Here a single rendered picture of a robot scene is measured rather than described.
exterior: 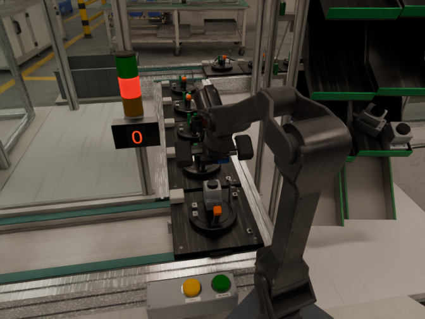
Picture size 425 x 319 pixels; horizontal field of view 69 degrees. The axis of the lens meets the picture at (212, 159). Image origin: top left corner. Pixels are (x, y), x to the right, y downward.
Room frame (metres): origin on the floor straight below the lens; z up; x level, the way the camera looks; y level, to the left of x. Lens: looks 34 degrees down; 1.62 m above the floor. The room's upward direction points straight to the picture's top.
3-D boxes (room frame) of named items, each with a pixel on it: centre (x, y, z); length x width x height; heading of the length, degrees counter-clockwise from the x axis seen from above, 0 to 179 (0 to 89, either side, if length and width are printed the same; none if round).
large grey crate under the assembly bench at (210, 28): (6.27, -0.14, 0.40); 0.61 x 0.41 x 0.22; 91
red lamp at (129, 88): (0.74, 0.21, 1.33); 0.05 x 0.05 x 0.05
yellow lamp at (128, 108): (0.74, 0.21, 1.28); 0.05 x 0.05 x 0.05
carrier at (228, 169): (0.91, 0.04, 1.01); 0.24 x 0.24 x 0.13; 9
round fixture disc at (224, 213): (0.66, 0.00, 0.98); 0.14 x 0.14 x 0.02
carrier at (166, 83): (1.63, 0.16, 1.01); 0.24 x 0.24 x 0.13; 9
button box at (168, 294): (0.43, 0.05, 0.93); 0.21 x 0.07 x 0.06; 99
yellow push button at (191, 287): (0.43, 0.05, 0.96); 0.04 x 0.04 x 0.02
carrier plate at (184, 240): (0.66, 0.00, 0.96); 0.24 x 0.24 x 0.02; 9
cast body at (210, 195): (0.67, 0.00, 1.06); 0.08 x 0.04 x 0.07; 9
